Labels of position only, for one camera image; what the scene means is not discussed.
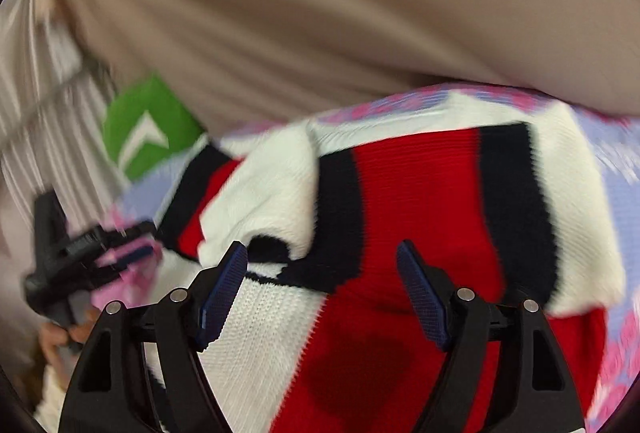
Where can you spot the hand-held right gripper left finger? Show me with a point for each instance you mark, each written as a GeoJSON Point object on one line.
{"type": "Point", "coordinates": [226, 285]}

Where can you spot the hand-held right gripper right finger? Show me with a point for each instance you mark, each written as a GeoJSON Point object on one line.
{"type": "Point", "coordinates": [422, 298]}

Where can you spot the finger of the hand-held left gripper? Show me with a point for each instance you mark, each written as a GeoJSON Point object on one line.
{"type": "Point", "coordinates": [127, 258]}
{"type": "Point", "coordinates": [132, 230]}

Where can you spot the white red navy knit sweater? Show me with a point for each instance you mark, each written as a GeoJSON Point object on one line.
{"type": "Point", "coordinates": [425, 213]}

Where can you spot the person's left hand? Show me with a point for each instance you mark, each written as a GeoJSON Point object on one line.
{"type": "Point", "coordinates": [57, 345]}

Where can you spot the green plush cushion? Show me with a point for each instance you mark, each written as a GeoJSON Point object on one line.
{"type": "Point", "coordinates": [150, 123]}

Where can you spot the silver white curtain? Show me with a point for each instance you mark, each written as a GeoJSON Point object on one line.
{"type": "Point", "coordinates": [45, 113]}

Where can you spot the pink floral bedsheet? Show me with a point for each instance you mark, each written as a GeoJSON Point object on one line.
{"type": "Point", "coordinates": [620, 193]}

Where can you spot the beige duvet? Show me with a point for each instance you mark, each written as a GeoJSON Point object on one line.
{"type": "Point", "coordinates": [320, 13]}

